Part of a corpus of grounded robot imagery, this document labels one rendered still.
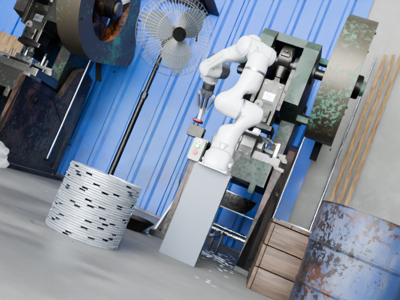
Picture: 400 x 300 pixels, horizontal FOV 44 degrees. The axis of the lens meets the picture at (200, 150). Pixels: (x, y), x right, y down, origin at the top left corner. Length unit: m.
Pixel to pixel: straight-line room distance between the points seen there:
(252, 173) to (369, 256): 1.25
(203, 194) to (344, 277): 0.79
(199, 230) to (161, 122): 2.34
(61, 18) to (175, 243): 1.83
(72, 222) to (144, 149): 2.75
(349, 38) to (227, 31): 1.91
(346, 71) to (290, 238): 1.04
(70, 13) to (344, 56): 1.76
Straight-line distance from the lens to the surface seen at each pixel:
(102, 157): 4.68
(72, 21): 3.49
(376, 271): 1.90
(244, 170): 2.97
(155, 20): 3.56
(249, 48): 2.52
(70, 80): 3.99
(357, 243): 1.88
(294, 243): 2.41
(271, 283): 2.42
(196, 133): 3.03
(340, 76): 2.92
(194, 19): 3.66
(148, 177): 4.51
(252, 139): 3.06
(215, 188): 2.34
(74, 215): 1.84
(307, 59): 3.23
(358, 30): 3.07
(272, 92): 3.22
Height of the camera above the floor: 0.30
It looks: 5 degrees up
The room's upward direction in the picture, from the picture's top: 22 degrees clockwise
